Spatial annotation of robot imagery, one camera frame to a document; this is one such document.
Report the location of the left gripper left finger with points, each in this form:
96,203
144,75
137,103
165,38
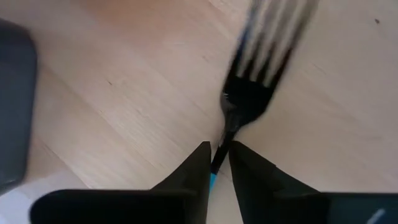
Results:
124,207

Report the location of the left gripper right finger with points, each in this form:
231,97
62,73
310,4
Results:
295,208

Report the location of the grey plastic bin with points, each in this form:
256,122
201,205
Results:
15,109

